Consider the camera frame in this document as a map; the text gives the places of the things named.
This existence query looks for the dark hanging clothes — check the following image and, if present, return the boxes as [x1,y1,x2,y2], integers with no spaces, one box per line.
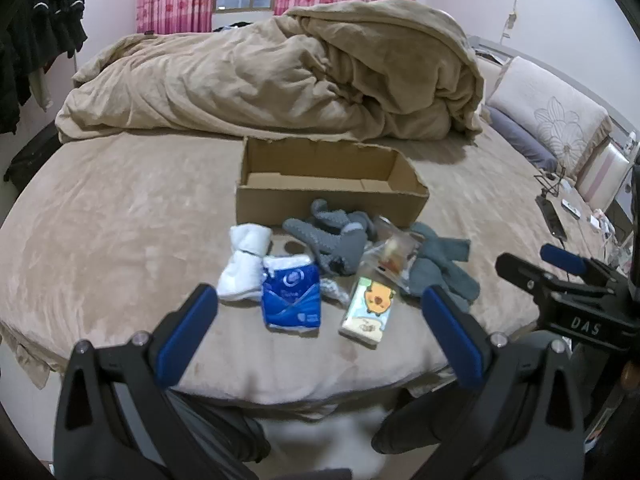
[0,0,88,136]

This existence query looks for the wire phone stand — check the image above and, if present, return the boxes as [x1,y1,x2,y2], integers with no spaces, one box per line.
[533,164,567,196]

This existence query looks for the blue tissue packet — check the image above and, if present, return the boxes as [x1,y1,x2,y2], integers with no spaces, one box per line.
[260,255,321,332]

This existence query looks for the cardboard box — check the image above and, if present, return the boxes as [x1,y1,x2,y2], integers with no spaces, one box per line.
[236,136,431,228]

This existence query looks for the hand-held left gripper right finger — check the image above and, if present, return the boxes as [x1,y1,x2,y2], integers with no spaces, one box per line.
[420,284,588,480]

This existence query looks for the white floral pillow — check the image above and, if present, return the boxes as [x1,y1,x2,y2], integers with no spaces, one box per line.
[486,56,613,177]

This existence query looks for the black bag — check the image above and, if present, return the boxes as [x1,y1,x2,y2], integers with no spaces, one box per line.
[2,127,63,196]

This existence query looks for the person's right leg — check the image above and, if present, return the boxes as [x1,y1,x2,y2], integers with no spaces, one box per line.
[371,390,453,456]

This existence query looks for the bed with beige sheet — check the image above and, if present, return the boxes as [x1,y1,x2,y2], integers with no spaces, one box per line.
[0,35,616,411]

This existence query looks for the person's left leg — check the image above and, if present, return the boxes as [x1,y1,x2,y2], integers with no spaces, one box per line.
[165,389,272,467]

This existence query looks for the person's leg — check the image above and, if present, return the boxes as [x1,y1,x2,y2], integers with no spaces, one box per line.
[371,390,453,456]
[165,389,272,467]

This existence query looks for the white socks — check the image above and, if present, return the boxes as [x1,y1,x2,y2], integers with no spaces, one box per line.
[216,224,273,305]

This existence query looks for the beige duvet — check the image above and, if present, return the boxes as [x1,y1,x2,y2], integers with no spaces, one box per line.
[55,0,485,143]

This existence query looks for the grey-green socks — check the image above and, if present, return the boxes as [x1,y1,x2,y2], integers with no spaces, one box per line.
[402,222,481,313]

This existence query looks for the cartoon print tissue packet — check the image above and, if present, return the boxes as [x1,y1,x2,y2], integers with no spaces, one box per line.
[338,276,397,346]

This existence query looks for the black phone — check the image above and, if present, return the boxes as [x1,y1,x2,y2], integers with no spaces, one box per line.
[535,194,568,239]

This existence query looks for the white and blue knitted piece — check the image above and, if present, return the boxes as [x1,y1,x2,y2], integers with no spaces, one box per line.
[319,275,352,307]

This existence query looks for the pink striped cushion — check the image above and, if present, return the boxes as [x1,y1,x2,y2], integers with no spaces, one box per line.
[575,137,632,212]

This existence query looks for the grey-blue pillow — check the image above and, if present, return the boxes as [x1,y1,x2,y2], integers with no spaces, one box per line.
[482,105,558,173]

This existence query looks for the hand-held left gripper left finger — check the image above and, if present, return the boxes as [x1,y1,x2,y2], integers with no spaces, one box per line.
[52,282,261,480]

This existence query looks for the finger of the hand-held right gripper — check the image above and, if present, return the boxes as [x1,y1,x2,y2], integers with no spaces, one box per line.
[540,243,621,282]
[495,252,563,297]

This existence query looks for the clear plastic packet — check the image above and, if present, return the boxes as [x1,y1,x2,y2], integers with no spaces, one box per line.
[360,216,418,293]

